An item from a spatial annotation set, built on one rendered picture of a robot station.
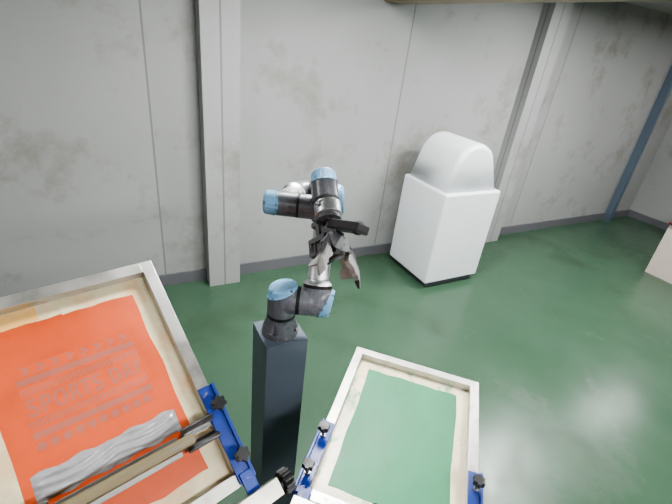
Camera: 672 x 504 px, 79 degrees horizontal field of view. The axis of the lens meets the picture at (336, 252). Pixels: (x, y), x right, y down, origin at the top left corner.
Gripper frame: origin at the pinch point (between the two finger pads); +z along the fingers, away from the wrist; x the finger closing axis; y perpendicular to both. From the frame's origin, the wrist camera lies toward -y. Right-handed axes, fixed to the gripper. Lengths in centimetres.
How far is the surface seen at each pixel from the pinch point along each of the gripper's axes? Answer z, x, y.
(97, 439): 27, 26, 71
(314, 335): -61, -181, 183
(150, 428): 25, 14, 67
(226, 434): 28, -5, 55
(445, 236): -155, -289, 88
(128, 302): -15, 21, 74
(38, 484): 36, 37, 74
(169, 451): 32, 13, 55
